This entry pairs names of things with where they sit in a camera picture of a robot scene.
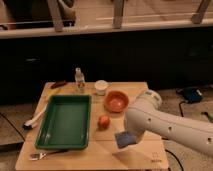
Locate blue sponge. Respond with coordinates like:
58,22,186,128
115,131,136,149

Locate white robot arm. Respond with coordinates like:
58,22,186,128
124,90,213,157

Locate green plastic tray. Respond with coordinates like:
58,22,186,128
35,95,91,150

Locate white cup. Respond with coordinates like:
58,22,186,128
94,80,109,95

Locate orange bowl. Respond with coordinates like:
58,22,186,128
103,91,129,113

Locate clear small bottle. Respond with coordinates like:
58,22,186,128
75,68,85,92

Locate orange fruit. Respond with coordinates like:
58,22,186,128
98,115,110,129

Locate red-brown sausage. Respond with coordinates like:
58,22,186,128
50,80,67,89

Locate blue power box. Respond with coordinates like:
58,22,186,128
182,88,202,103

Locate black cable right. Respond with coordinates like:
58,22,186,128
165,99,188,171

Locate black cable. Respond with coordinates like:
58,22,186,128
0,112,26,143
165,99,188,171

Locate white handled brush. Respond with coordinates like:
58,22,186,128
23,108,46,130

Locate metal fork black handle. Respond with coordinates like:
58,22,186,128
29,150,68,161

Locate black cable left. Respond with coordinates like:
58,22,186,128
0,112,26,143

